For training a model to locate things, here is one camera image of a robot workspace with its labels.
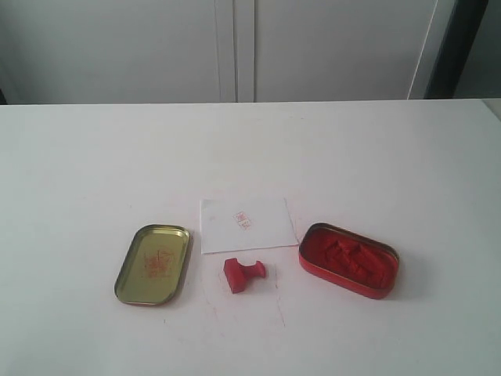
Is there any white paper sheet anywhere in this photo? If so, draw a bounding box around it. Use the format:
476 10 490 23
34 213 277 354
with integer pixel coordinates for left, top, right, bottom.
200 197 297 255

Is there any gold tin lid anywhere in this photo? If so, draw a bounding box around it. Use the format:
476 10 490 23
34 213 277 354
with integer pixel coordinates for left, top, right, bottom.
114 224 192 306

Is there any red ink pad tin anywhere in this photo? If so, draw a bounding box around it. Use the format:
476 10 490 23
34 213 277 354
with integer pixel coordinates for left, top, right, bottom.
298 222 399 299

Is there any white cabinet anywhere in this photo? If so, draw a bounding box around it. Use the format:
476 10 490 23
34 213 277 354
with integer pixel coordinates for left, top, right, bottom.
1 1 454 104

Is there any red stamp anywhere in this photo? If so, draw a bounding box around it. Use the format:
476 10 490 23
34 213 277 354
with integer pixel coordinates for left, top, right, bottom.
223 258 267 294

